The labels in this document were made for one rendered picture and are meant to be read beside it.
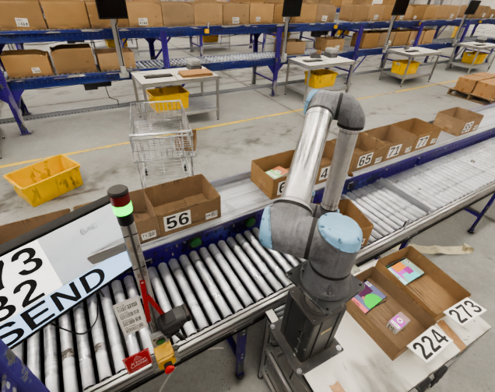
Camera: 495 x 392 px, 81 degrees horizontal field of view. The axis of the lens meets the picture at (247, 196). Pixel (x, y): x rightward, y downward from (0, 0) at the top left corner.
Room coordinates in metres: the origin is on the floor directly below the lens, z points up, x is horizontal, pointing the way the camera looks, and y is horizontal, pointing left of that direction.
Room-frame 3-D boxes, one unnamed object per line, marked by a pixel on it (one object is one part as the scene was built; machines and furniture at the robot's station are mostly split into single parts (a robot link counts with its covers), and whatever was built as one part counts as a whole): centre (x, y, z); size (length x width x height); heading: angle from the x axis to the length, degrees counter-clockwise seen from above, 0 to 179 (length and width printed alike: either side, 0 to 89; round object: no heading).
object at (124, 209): (0.60, 0.34, 1.62); 0.05 x 0.05 x 0.06
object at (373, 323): (0.85, -0.72, 0.80); 0.38 x 0.28 x 0.10; 32
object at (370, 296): (0.94, -0.66, 0.78); 0.19 x 0.14 x 0.02; 126
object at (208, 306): (0.98, 0.25, 0.72); 0.52 x 0.05 x 0.05; 32
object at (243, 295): (1.08, 0.08, 0.72); 0.52 x 0.05 x 0.05; 32
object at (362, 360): (0.82, -0.70, 0.74); 1.00 x 0.58 x 0.03; 119
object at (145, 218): (1.21, 0.73, 0.97); 0.39 x 0.29 x 0.17; 122
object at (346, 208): (1.42, -0.57, 0.83); 0.39 x 0.29 x 0.17; 108
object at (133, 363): (0.54, 0.38, 0.85); 0.16 x 0.01 x 0.13; 122
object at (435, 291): (1.03, -0.98, 0.80); 0.38 x 0.28 x 0.10; 28
